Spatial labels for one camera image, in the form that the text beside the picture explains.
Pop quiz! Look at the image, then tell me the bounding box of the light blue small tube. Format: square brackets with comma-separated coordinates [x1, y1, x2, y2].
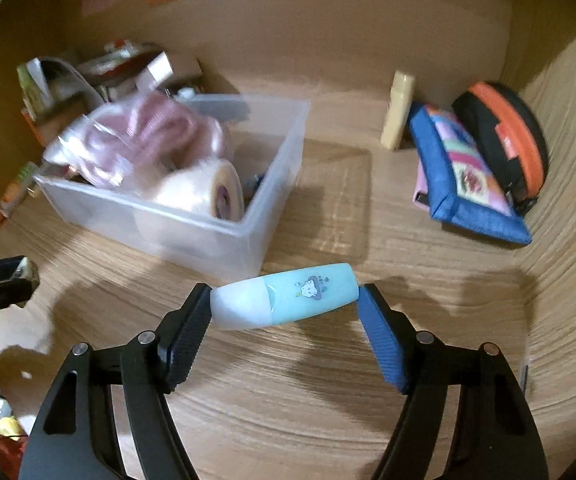
[210, 263, 358, 330]

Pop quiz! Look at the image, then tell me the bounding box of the pink item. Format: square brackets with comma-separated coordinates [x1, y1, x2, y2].
[42, 91, 233, 192]

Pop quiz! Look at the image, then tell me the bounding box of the small mahjong tile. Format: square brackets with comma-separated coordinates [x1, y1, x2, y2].
[11, 257, 40, 290]

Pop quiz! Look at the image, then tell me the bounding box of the orange green squeeze tube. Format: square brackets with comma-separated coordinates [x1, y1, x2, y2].
[0, 162, 39, 218]

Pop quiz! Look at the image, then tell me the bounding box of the white gauze roll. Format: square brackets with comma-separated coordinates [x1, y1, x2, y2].
[134, 158, 245, 252]

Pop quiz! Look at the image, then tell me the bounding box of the blue patchwork fabric pouch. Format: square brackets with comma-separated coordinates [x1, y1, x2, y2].
[408, 102, 532, 246]

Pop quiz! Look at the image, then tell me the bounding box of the clear plastic storage bin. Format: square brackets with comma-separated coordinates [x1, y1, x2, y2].
[37, 93, 309, 281]

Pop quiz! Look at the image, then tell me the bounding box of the black orange round case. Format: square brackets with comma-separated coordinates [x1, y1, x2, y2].
[452, 81, 550, 216]

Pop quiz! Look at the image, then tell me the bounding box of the white handwritten paper sheet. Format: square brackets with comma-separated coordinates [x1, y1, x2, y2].
[16, 56, 104, 114]

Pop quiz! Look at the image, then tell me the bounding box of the cream small lotion bottle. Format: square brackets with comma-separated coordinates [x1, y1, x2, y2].
[380, 70, 416, 151]

